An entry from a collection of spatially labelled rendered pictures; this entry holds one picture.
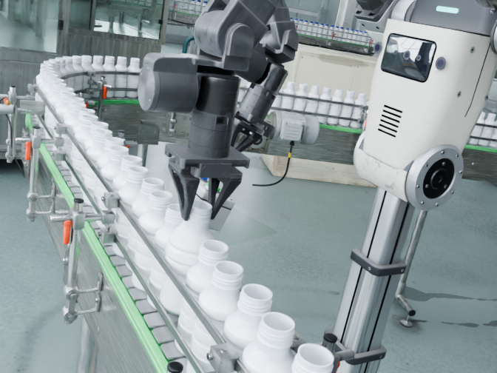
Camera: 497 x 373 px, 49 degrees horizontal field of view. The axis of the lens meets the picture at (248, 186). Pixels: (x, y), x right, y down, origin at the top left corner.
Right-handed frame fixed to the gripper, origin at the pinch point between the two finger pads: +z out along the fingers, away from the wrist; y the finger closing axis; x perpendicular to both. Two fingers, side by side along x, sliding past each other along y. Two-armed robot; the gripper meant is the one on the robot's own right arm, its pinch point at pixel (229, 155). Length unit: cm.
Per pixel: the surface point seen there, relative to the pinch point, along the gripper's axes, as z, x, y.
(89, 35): -2, 98, -494
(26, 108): 20, -21, -76
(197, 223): 7.4, -18.5, 29.4
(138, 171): 9.3, -17.2, 2.3
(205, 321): 15.1, -19.4, 42.3
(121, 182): 13.0, -17.9, -0.7
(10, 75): 43, 11, -302
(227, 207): 9.4, 2.8, 3.8
